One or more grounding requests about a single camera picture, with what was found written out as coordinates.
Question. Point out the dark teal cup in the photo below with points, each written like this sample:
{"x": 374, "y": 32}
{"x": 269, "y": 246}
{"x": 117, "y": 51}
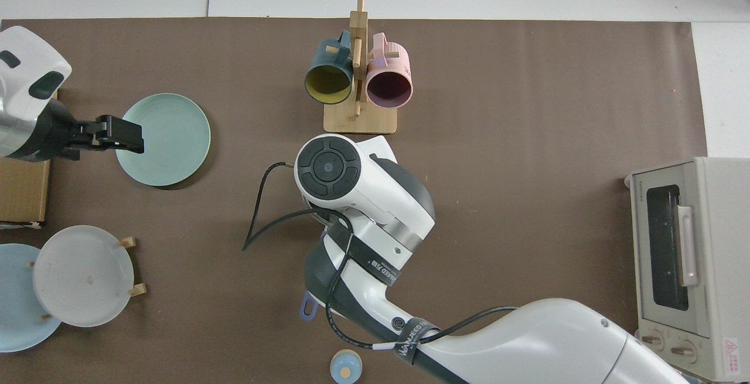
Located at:
{"x": 319, "y": 58}

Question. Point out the wooden plate rack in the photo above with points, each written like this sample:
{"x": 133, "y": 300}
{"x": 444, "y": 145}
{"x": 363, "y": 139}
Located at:
{"x": 138, "y": 289}

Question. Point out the light blue plate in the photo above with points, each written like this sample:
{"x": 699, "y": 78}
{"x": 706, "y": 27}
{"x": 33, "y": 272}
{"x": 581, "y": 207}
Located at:
{"x": 17, "y": 313}

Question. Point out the pale toaster oven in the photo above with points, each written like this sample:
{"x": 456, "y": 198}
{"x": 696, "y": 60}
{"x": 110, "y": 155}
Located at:
{"x": 720, "y": 243}

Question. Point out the pale green plate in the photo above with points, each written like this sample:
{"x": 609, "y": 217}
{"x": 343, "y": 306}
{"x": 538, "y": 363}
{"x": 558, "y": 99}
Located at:
{"x": 176, "y": 138}

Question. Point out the wooden cup stand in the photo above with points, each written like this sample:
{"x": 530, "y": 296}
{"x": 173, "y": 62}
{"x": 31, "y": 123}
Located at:
{"x": 360, "y": 123}

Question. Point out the brown table cloth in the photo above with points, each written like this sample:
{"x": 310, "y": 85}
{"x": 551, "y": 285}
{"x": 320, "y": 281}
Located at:
{"x": 527, "y": 138}

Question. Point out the white plate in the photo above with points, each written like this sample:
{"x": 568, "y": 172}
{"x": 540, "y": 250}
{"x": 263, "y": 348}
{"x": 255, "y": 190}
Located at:
{"x": 82, "y": 278}

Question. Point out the small blue round thing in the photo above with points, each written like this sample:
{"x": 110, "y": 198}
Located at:
{"x": 345, "y": 366}

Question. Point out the pink ribbed cup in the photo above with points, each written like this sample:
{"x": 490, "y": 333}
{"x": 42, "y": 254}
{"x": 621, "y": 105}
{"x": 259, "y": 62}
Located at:
{"x": 389, "y": 88}

